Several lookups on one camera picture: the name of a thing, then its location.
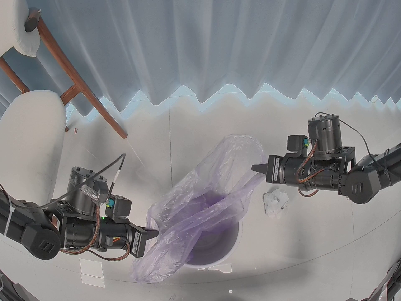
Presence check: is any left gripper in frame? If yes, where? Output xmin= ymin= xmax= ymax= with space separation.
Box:
xmin=98 ymin=220 xmax=148 ymax=259

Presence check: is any white trash bin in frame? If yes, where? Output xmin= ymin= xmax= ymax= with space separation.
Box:
xmin=182 ymin=212 xmax=244 ymax=267

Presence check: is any blue-grey curtain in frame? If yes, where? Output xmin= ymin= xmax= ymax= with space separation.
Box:
xmin=0 ymin=0 xmax=401 ymax=120

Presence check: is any purple plastic bag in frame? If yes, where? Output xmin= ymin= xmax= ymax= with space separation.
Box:
xmin=130 ymin=134 xmax=270 ymax=284

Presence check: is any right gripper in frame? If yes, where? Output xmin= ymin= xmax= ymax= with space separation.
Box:
xmin=266 ymin=154 xmax=311 ymax=187

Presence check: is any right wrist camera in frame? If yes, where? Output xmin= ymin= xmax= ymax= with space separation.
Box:
xmin=286 ymin=134 xmax=309 ymax=160

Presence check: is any white padded wooden chair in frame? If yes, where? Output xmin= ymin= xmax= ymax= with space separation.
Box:
xmin=0 ymin=0 xmax=128 ymax=206

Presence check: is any crumpled white paper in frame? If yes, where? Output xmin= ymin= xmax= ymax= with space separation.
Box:
xmin=263 ymin=189 xmax=289 ymax=221

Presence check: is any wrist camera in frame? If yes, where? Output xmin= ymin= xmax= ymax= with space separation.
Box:
xmin=286 ymin=134 xmax=309 ymax=160
xmin=105 ymin=195 xmax=133 ymax=224

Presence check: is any black cable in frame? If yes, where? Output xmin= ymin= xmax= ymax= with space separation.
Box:
xmin=314 ymin=112 xmax=390 ymax=181
xmin=30 ymin=153 xmax=126 ymax=211

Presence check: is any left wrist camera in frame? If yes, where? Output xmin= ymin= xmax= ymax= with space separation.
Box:
xmin=105 ymin=195 xmax=133 ymax=224

